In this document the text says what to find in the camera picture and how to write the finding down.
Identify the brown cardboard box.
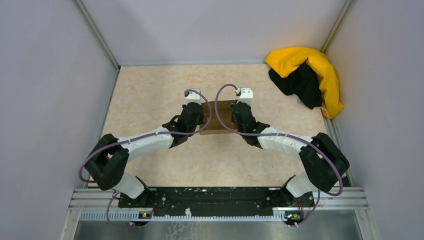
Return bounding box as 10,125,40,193
199,99,239,136

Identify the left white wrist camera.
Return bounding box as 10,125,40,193
184,88,202,105

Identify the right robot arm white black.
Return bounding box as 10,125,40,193
231,102,350,206

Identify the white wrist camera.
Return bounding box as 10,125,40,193
184,88,202,105
235,87,254,107

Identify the aluminium front rail frame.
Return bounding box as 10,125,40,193
60,186,380,240

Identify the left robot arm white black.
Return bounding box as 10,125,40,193
82,102,204,207

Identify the yellow cloth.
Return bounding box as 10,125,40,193
265,46,344,119

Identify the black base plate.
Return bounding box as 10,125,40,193
118,187,315,217

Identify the right corner aluminium post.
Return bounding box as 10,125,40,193
320,0,356,54

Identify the black cloth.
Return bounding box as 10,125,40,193
268,62,323,109

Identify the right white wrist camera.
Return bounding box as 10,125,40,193
235,87,254,107

